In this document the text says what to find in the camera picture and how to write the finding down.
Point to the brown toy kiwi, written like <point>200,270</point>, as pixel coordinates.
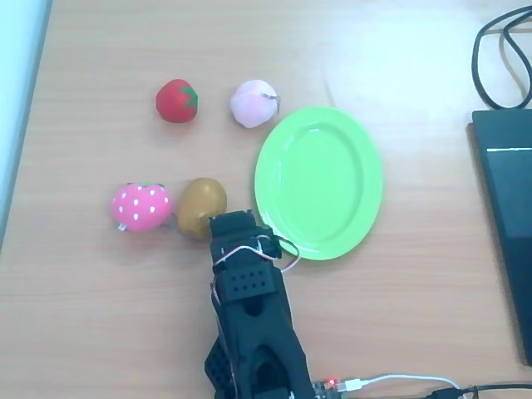
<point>201,203</point>

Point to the red toy tomato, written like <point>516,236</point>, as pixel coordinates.
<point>174,101</point>

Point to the pale pink plush peach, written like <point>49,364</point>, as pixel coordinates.
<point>251,104</point>

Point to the motor controller circuit board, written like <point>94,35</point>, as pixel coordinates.
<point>326,387</point>

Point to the pink plush strawberry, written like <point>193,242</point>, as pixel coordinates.
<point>141,208</point>

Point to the black laptop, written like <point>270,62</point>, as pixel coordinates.
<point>511,208</point>

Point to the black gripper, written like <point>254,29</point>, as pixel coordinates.
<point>231,227</point>

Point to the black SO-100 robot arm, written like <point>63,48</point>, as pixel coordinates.
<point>257,332</point>

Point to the green oval plate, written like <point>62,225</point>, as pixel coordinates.
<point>320,178</point>

